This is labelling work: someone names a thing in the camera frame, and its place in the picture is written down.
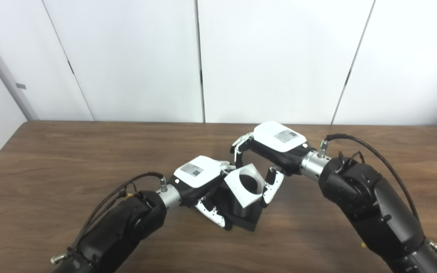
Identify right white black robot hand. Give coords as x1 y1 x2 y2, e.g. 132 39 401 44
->
230 121 310 208

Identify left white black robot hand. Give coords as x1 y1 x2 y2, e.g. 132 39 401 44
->
167 155 236 231

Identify white square piece with hole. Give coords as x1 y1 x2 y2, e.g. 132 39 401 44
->
224 163 268 209

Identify black peg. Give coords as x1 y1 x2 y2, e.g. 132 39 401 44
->
211 182 266 232

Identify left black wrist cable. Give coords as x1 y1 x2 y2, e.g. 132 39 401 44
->
50 172 168 265

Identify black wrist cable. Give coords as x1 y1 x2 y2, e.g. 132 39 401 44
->
50 172 168 265
319 133 437 260

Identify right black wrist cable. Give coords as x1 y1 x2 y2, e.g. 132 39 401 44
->
319 133 437 260

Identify gray wall post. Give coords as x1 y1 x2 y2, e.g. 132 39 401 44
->
0 17 39 121

